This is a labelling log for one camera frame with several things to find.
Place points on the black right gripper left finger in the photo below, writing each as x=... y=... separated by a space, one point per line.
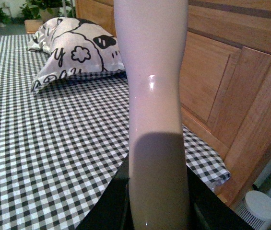
x=112 y=211

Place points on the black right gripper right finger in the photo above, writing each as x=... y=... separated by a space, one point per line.
x=207 y=211

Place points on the beige hand brush black bristles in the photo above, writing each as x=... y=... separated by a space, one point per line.
x=151 y=38

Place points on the white cylindrical air purifier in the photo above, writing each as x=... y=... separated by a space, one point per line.
x=255 y=210

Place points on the black white checkered bedsheet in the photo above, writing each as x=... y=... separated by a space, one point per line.
x=59 y=148

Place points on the wooden bed headboard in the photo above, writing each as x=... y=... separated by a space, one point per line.
x=225 y=79

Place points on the white cartoon print pillow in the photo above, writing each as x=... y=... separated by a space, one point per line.
x=77 y=48

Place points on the small wooden side table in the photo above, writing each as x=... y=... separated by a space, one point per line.
x=31 y=26

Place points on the large potted green plant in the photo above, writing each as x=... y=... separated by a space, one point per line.
x=44 y=9

